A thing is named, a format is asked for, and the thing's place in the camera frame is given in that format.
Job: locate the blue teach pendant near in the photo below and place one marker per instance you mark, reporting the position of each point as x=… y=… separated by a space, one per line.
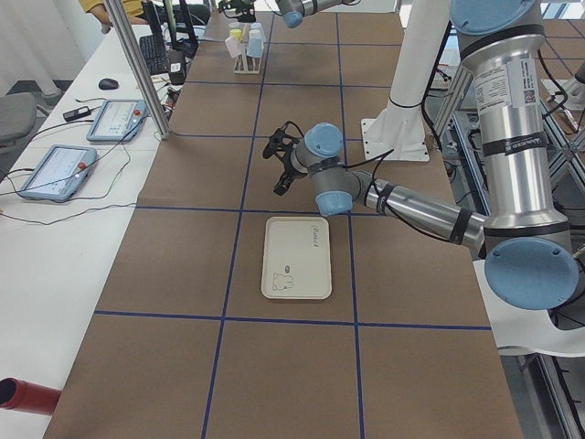
x=60 y=173

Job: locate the blue cup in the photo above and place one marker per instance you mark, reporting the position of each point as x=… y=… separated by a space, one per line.
x=255 y=46

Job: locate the blue teach pendant far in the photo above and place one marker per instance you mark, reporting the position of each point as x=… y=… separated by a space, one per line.
x=117 y=120

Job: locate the black monitor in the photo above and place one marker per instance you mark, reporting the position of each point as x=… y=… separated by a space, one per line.
x=180 y=28

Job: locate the grey office chair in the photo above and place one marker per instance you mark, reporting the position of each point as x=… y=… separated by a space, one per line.
x=18 y=116

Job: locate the grey aluminium post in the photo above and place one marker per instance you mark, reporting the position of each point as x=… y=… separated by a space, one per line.
x=132 y=52

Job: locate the black computer mouse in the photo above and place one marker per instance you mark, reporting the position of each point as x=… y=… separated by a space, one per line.
x=108 y=84

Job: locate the black keyboard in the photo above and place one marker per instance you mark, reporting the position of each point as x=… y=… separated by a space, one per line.
x=153 y=49

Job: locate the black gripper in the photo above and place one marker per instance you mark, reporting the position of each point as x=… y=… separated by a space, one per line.
x=289 y=165
x=239 y=6

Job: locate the white wire cup rack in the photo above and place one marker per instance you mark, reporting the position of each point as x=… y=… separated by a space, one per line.
x=244 y=64

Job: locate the white chair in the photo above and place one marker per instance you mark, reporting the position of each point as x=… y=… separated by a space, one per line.
x=520 y=332

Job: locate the pale green plastic cup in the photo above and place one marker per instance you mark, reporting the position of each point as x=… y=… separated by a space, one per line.
x=258 y=26

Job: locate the red cylinder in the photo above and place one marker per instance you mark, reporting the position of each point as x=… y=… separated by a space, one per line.
x=23 y=396

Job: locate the yellow plastic cup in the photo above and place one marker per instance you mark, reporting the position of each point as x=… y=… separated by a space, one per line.
x=237 y=33

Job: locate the cream plastic tray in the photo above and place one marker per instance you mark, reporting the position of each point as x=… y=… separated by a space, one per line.
x=296 y=259

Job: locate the pink plastic cup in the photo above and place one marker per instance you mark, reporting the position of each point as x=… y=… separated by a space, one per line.
x=234 y=47

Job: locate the blue teach pendant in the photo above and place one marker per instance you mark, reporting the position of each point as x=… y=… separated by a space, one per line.
x=60 y=173
x=117 y=120

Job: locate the black power adapter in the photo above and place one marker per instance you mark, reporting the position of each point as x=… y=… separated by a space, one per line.
x=76 y=114

